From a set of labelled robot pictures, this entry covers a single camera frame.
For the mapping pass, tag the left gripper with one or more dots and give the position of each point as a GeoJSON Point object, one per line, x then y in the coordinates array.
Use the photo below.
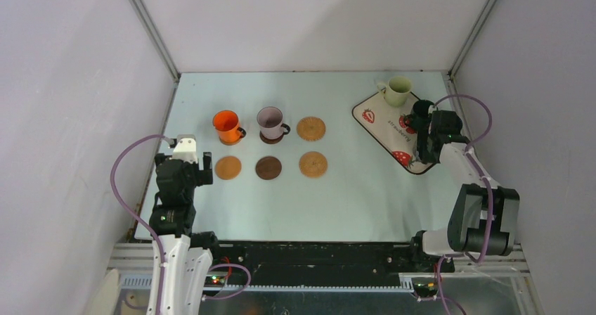
{"type": "Point", "coordinates": [202, 176]}

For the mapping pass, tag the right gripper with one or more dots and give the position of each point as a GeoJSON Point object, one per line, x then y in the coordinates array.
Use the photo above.
{"type": "Point", "coordinates": [423, 122]}

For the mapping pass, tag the orange mug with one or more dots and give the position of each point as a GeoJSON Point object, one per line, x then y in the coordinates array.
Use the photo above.
{"type": "Point", "coordinates": [227, 124]}

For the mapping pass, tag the dark wood coaster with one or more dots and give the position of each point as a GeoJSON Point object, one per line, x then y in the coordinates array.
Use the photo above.
{"type": "Point", "coordinates": [270, 141]}
{"type": "Point", "coordinates": [268, 168]}

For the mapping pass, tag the mauve mug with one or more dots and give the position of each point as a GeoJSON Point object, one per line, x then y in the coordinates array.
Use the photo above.
{"type": "Point", "coordinates": [271, 123]}

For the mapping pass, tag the patterned light wood coaster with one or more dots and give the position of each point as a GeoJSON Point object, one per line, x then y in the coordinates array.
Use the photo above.
{"type": "Point", "coordinates": [313, 164]}

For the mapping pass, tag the scalloped light wood coaster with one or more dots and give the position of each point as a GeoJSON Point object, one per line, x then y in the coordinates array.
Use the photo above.
{"type": "Point", "coordinates": [311, 128]}

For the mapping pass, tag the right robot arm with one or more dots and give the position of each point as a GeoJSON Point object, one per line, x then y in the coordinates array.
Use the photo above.
{"type": "Point", "coordinates": [484, 217]}

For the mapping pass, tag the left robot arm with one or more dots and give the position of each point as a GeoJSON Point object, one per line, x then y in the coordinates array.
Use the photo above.
{"type": "Point", "coordinates": [181, 258]}

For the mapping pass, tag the dark green mug back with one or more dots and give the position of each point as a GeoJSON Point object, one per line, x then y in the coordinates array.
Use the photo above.
{"type": "Point", "coordinates": [421, 110]}

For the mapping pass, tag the wooden serving tray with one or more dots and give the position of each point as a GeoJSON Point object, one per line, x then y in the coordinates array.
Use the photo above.
{"type": "Point", "coordinates": [387, 125]}

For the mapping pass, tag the light green mug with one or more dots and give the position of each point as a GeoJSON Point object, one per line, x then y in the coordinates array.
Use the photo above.
{"type": "Point", "coordinates": [395, 91]}

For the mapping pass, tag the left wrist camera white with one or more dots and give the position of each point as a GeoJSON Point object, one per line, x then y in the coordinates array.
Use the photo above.
{"type": "Point", "coordinates": [185, 149]}

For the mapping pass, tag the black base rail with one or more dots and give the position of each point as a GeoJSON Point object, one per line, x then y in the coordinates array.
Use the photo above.
{"type": "Point", "coordinates": [326, 264]}

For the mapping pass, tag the aluminium frame rail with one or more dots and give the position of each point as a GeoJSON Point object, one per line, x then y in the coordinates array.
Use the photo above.
{"type": "Point", "coordinates": [234, 276]}

